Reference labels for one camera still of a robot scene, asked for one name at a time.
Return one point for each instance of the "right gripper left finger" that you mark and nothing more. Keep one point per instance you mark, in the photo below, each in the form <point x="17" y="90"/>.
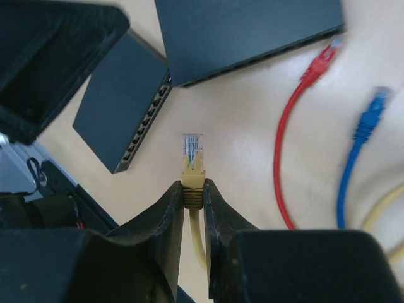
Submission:
<point x="136" y="262"/>

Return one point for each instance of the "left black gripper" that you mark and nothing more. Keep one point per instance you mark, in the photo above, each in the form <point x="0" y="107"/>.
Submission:
<point x="48" y="50"/>

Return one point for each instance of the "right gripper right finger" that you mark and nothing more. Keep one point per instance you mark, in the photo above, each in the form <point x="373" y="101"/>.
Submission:
<point x="247" y="264"/>

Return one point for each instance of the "black network switch lower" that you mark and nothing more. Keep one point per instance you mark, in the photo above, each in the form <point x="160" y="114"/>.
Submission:
<point x="123" y="97"/>

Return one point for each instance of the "black network switch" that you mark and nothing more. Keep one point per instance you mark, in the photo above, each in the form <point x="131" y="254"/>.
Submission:
<point x="123" y="97"/>
<point x="204" y="39"/>

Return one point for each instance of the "aluminium frame rail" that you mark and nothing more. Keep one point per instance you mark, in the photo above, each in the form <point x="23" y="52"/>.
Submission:
<point x="16" y="177"/>

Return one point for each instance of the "black network switch upper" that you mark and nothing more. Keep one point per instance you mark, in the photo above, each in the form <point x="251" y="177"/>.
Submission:
<point x="204" y="39"/>

